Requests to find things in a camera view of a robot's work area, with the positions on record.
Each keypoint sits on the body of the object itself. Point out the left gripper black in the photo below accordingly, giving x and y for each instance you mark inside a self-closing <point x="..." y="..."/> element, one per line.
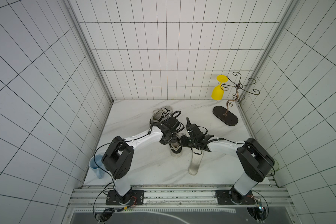
<point x="174" y="139"/>

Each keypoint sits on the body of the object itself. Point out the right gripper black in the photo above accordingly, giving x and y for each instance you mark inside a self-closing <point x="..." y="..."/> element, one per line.
<point x="192" y="130"/>

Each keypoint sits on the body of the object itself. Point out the white insole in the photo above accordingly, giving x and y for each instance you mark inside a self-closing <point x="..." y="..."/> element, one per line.
<point x="195" y="163"/>

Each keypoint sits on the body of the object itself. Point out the black white sneaker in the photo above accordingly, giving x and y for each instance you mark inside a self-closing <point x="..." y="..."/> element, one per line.
<point x="161" y="114"/>
<point x="175" y="147"/>

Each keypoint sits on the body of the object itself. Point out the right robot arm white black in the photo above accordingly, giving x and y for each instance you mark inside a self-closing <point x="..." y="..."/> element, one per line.
<point x="254" y="159"/>

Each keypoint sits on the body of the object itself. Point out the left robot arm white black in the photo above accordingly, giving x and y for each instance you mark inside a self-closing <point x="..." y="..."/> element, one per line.
<point x="118" y="157"/>

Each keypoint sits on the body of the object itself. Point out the yellow plastic wine glass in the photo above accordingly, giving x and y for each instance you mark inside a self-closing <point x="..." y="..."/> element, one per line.
<point x="218" y="92"/>

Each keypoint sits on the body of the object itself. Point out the light blue mug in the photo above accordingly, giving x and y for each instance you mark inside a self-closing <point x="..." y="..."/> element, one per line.
<point x="97" y="166"/>

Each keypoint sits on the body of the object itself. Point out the green plastic cup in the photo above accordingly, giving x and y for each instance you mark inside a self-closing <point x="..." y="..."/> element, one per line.
<point x="276" y="166"/>

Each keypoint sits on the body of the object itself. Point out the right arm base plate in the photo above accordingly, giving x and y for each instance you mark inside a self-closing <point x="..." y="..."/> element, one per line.
<point x="225" y="197"/>

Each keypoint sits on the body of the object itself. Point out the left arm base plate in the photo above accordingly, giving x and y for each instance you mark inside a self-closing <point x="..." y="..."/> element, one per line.
<point x="133" y="197"/>

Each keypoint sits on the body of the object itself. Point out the aluminium rail frame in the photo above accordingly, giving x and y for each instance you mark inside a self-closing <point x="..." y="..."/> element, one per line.
<point x="182" y="204"/>

